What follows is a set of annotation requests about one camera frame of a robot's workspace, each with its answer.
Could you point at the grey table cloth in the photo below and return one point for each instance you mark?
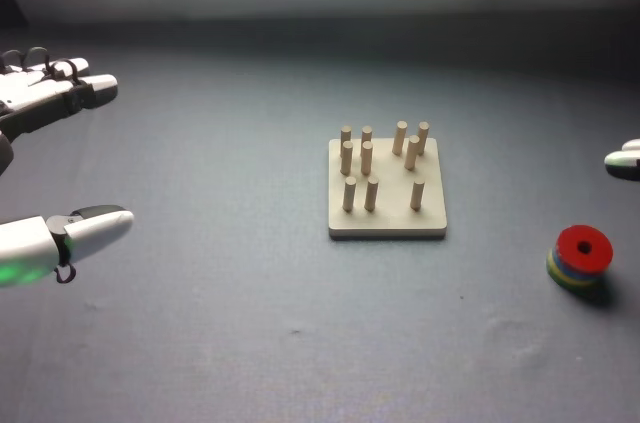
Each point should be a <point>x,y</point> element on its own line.
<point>250,303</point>

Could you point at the stack of coloured rings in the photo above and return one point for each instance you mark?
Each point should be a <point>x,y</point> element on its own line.
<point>582,255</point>

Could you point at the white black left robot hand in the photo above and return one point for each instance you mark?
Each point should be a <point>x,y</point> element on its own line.
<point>30,93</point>

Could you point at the wooden peg board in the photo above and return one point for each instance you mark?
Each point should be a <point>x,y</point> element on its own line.
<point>387,203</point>

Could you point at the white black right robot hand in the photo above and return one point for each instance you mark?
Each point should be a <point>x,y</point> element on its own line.
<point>622,161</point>

